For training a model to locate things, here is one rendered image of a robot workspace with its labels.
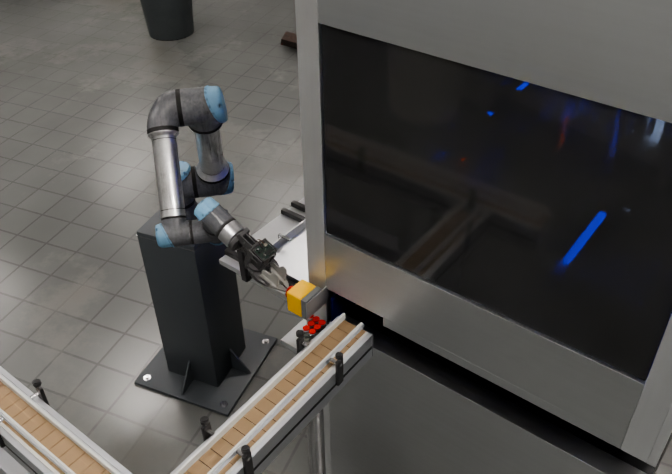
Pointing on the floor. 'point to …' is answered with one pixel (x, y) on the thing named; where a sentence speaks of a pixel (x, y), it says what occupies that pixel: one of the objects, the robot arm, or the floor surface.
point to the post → (313, 144)
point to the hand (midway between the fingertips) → (284, 288)
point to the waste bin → (166, 2)
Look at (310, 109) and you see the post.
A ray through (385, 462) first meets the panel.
